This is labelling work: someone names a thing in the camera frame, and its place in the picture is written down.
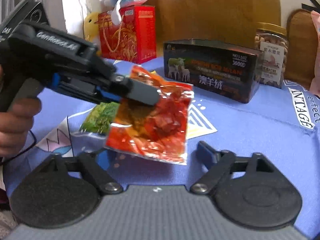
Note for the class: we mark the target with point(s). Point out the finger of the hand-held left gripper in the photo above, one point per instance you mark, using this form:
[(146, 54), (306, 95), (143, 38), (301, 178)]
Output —
[(140, 91)]

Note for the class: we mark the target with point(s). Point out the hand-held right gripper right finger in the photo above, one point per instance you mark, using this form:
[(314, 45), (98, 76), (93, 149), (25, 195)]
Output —
[(206, 151)]

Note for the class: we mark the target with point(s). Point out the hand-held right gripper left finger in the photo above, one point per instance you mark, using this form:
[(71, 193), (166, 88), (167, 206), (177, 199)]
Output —
[(93, 165)]

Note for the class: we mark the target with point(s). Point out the red spicy snack packet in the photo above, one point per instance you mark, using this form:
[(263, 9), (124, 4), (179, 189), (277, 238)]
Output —
[(165, 122)]

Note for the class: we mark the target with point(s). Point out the person's left hand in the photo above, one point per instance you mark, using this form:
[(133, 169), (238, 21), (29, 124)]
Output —
[(17, 127)]

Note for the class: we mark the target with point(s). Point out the green pea packet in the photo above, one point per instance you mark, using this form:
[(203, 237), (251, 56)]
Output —
[(100, 120)]

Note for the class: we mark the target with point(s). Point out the yellow plush toy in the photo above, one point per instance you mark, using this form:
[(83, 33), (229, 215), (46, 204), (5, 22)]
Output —
[(90, 27)]

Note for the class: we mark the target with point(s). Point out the blue printed blanket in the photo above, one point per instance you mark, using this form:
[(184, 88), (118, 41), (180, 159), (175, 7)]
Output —
[(250, 127)]

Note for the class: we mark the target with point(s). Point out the red gift bag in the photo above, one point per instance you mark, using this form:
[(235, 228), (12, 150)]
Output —
[(130, 37)]

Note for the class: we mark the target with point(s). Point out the black tin box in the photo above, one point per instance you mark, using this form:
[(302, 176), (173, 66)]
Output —
[(212, 67)]

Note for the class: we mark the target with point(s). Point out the clear nut jar gold lid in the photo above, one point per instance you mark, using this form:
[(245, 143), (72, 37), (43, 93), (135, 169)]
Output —
[(272, 55)]

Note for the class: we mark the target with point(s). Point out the brown wooden board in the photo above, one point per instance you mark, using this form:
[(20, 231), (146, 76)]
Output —
[(298, 45)]

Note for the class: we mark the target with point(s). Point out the pink snack bag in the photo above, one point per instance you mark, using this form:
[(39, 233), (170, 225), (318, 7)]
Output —
[(316, 55)]

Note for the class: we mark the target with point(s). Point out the black tape strip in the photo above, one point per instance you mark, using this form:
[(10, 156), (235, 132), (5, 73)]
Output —
[(311, 0)]

